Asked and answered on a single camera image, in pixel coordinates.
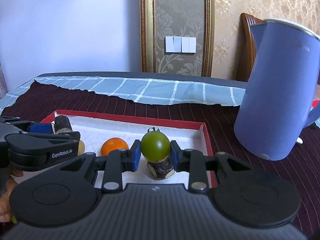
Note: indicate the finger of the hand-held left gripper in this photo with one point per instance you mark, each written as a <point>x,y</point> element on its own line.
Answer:
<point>40,128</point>
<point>37,140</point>

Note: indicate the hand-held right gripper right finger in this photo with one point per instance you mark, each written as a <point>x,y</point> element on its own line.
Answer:
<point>175,156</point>

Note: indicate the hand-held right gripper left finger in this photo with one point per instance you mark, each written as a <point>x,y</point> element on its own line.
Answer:
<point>136,155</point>

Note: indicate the knobby dark sugarcane piece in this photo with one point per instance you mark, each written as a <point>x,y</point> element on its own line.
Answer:
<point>160,170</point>

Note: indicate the green tomato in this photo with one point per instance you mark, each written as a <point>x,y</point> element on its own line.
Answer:
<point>155,145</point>

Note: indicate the orange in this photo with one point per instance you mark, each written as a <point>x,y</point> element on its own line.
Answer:
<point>113,146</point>

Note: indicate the red cardboard tray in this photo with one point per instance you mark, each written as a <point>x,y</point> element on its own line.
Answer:
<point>100,131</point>

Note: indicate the small yellow longan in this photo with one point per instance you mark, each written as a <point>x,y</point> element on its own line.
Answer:
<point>81,148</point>

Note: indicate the person's left hand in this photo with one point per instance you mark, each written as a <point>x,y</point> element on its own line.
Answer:
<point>5,207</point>

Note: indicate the dark striped cloth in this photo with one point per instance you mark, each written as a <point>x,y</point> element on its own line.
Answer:
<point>225,130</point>

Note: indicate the blue electric kettle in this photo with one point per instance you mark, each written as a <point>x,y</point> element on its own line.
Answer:
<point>270,92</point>

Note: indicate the white plastic piece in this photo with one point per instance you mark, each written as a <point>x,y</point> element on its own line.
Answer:
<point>299,140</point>

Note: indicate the red white blue striped cloth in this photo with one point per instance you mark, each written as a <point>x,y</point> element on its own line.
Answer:
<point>316,104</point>

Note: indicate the white light switch panel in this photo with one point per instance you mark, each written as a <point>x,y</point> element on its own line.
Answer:
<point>180,45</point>

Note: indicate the gold framed wall panel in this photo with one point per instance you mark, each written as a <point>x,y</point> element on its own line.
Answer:
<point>180,12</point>

